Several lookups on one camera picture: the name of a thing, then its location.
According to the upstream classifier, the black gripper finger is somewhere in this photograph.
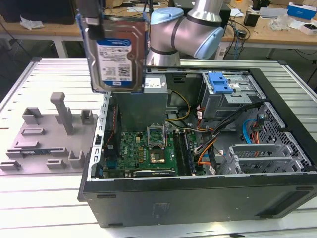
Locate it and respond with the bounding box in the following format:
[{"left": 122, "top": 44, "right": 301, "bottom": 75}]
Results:
[{"left": 77, "top": 0, "right": 105, "bottom": 40}]

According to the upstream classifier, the hard disk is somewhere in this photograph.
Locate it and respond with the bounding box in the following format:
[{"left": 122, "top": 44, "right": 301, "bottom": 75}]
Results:
[{"left": 75, "top": 11, "right": 152, "bottom": 94}]

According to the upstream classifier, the blue data wire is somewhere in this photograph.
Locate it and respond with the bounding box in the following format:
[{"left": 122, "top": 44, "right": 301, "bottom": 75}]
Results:
[{"left": 242, "top": 113, "right": 266, "bottom": 145}]

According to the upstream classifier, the orange power wire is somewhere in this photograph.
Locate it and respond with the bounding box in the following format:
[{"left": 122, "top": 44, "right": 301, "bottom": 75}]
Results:
[{"left": 250, "top": 124, "right": 263, "bottom": 145}]

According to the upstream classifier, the grey metal disk bay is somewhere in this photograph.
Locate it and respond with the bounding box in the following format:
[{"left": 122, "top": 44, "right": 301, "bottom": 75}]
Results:
[{"left": 219, "top": 143, "right": 312, "bottom": 175}]

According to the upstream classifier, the wooden desk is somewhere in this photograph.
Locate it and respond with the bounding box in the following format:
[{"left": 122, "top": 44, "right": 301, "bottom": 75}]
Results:
[{"left": 0, "top": 0, "right": 317, "bottom": 59}]

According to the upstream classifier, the large black box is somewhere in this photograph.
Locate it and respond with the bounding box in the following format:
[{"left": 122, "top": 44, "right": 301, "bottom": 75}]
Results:
[{"left": 0, "top": 0, "right": 77, "bottom": 25}]

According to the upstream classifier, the white plastic bag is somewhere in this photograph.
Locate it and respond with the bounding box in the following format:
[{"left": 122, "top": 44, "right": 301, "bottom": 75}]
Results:
[{"left": 19, "top": 15, "right": 45, "bottom": 31}]

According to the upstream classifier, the grey power supply unit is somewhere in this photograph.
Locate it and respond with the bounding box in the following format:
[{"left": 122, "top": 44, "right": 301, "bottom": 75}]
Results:
[{"left": 110, "top": 74, "right": 170, "bottom": 132}]

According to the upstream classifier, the metal socket cover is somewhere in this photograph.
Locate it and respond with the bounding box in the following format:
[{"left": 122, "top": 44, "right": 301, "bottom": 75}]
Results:
[{"left": 147, "top": 123, "right": 166, "bottom": 149}]

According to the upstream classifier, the grey parts rack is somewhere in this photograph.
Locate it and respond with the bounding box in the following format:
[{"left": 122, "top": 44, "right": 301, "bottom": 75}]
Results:
[{"left": 0, "top": 91, "right": 100, "bottom": 176}]

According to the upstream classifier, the green motherboard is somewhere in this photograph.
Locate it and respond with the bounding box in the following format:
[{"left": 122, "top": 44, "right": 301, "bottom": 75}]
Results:
[{"left": 103, "top": 130, "right": 206, "bottom": 178}]

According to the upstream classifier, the blue plastic cage latch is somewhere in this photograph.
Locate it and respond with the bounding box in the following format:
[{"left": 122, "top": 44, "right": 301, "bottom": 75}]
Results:
[{"left": 208, "top": 71, "right": 234, "bottom": 94}]

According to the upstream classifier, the spare RAM stick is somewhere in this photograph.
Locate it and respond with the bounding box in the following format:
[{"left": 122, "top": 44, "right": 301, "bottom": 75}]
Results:
[{"left": 21, "top": 148, "right": 52, "bottom": 156}]

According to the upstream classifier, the CPU socket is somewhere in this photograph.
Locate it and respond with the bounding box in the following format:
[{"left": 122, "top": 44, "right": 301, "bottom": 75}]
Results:
[{"left": 150, "top": 147, "right": 168, "bottom": 164}]

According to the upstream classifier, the grey metal drive cage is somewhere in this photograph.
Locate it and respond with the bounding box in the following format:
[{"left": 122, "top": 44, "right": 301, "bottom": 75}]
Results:
[{"left": 199, "top": 71, "right": 268, "bottom": 122}]

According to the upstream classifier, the black RAM slot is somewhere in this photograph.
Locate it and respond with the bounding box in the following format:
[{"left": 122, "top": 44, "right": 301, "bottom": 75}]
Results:
[{"left": 173, "top": 130, "right": 186, "bottom": 176}]

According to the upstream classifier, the black graphics card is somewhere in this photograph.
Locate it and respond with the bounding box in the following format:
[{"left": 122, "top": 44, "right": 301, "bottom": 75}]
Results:
[{"left": 133, "top": 169, "right": 175, "bottom": 177}]

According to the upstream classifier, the installed RAM stick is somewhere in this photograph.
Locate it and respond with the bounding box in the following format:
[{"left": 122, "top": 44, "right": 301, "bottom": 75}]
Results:
[{"left": 183, "top": 131, "right": 198, "bottom": 175}]

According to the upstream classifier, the small black cube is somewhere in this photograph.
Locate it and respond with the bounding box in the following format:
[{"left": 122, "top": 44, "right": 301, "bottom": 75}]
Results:
[{"left": 244, "top": 12, "right": 261, "bottom": 27}]

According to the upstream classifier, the flat grey box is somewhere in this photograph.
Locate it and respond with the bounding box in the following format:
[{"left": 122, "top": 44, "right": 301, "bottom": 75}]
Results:
[{"left": 259, "top": 6, "right": 289, "bottom": 19}]

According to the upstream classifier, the clear plastic bag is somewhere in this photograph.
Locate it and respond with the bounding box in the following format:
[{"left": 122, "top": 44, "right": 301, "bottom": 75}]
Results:
[{"left": 269, "top": 14, "right": 291, "bottom": 32}]

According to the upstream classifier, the black PC case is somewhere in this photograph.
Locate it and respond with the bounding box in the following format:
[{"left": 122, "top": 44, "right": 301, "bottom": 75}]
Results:
[{"left": 77, "top": 64, "right": 317, "bottom": 228}]

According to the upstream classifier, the blue cardboard box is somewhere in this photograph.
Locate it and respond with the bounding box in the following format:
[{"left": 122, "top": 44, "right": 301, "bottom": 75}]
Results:
[{"left": 286, "top": 1, "right": 317, "bottom": 21}]

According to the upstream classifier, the white tray with black part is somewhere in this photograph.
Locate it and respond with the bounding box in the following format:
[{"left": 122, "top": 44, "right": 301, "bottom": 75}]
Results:
[{"left": 300, "top": 21, "right": 317, "bottom": 35}]

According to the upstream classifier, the yellow and black wire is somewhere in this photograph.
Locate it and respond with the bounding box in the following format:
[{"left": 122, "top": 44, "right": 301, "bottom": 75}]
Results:
[{"left": 165, "top": 90, "right": 192, "bottom": 122}]

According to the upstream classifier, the thick black wire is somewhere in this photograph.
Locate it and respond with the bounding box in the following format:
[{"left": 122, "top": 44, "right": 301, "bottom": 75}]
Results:
[{"left": 210, "top": 102, "right": 264, "bottom": 139}]

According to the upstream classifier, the coloured wire bundle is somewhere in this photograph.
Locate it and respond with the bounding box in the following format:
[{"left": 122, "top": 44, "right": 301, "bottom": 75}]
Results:
[{"left": 194, "top": 126, "right": 223, "bottom": 164}]

